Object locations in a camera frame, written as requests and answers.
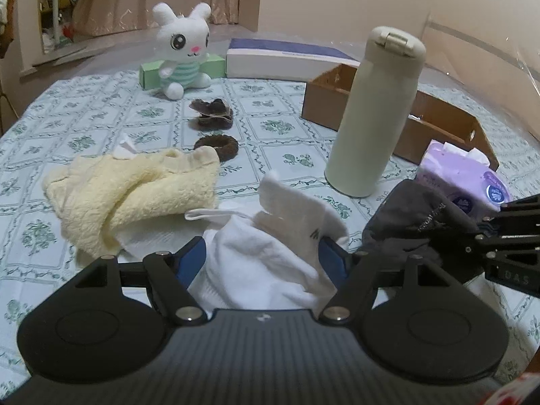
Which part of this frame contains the brown furry scrunchie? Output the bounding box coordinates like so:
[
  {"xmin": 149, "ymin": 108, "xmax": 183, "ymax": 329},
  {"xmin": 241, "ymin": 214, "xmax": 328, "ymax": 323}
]
[{"xmin": 194, "ymin": 134, "xmax": 240, "ymax": 162}]

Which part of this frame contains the plastic-wrapped headboard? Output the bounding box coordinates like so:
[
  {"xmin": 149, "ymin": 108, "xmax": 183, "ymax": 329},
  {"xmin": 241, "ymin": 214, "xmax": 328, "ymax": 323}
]
[{"xmin": 422, "ymin": 12, "xmax": 540, "ymax": 98}]

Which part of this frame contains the cream thermos bottle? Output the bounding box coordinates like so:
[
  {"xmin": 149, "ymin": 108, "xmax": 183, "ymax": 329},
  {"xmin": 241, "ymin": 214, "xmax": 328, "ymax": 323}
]
[{"xmin": 324, "ymin": 26, "xmax": 426, "ymax": 198}]

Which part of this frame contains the yellow towel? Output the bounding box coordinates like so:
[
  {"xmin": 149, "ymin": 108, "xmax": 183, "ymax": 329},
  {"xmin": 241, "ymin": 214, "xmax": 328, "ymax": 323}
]
[{"xmin": 42, "ymin": 147, "xmax": 221, "ymax": 258}]

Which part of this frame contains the red and white sleeve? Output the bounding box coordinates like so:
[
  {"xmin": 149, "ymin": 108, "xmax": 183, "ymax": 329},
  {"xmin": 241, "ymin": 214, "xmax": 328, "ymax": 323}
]
[{"xmin": 485, "ymin": 371, "xmax": 540, "ymax": 405}]

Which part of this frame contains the blue and white box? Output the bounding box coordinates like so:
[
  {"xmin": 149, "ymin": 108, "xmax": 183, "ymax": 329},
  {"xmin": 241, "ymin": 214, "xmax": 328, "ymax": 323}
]
[{"xmin": 225, "ymin": 38, "xmax": 361, "ymax": 81}]

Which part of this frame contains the white bunny plush toy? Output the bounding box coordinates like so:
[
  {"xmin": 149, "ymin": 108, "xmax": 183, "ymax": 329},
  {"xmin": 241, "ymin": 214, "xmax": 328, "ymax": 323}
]
[{"xmin": 152, "ymin": 2, "xmax": 212, "ymax": 101}]

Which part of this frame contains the white paper napkin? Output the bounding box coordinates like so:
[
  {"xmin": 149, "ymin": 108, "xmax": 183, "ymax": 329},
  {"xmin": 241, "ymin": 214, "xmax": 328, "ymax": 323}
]
[{"xmin": 76, "ymin": 213, "xmax": 199, "ymax": 268}]

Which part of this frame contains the small white crumpled tissue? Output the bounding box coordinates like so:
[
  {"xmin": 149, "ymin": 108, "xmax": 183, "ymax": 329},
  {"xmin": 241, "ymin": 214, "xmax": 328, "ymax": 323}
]
[{"xmin": 115, "ymin": 134, "xmax": 138, "ymax": 160}]

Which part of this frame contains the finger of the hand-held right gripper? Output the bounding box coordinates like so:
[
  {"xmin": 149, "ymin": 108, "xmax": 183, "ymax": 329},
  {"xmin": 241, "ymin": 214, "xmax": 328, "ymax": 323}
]
[
  {"xmin": 430, "ymin": 219, "xmax": 540, "ymax": 268},
  {"xmin": 500, "ymin": 194, "xmax": 540, "ymax": 224}
]

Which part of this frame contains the dark brown scrunchie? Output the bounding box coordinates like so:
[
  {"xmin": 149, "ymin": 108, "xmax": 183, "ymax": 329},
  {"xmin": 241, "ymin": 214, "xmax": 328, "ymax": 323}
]
[{"xmin": 188, "ymin": 115, "xmax": 234, "ymax": 131}]

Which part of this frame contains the white sock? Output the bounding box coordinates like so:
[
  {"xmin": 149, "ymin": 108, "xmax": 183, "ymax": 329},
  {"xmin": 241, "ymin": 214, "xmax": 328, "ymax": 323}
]
[{"xmin": 186, "ymin": 169, "xmax": 351, "ymax": 311}]

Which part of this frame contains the purple tissue pack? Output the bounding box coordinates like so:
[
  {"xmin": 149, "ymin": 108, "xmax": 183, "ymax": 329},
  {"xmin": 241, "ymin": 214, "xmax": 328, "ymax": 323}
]
[{"xmin": 415, "ymin": 141, "xmax": 511, "ymax": 214}]

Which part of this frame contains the dark grey sock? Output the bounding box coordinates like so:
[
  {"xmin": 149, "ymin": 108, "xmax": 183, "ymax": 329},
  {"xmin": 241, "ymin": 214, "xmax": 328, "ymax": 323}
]
[{"xmin": 362, "ymin": 179, "xmax": 482, "ymax": 271}]

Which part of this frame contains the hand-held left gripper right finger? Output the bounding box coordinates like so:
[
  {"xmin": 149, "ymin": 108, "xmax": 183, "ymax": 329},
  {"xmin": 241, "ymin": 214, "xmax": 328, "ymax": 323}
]
[{"xmin": 318, "ymin": 236, "xmax": 465, "ymax": 325}]

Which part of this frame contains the brown cardboard box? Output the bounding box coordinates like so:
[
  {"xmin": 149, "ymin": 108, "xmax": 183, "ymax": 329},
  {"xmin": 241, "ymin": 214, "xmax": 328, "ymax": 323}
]
[{"xmin": 300, "ymin": 64, "xmax": 500, "ymax": 169}]

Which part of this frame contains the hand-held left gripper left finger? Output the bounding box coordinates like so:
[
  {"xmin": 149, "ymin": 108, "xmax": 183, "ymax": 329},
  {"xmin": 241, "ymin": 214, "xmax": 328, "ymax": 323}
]
[{"xmin": 75, "ymin": 236, "xmax": 208, "ymax": 325}]

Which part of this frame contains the floral tablecloth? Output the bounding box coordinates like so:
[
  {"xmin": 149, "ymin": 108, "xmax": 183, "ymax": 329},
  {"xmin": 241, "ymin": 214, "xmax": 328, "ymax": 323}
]
[{"xmin": 0, "ymin": 70, "xmax": 540, "ymax": 389}]

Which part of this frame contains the light green box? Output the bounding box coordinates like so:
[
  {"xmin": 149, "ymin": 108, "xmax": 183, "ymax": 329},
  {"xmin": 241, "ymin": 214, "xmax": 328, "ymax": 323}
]
[{"xmin": 139, "ymin": 53, "xmax": 227, "ymax": 91}]

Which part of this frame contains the purple velvet scrunchie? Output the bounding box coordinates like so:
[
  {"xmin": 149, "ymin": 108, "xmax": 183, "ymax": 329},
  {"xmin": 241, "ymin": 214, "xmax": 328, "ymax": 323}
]
[{"xmin": 188, "ymin": 98, "xmax": 234, "ymax": 119}]

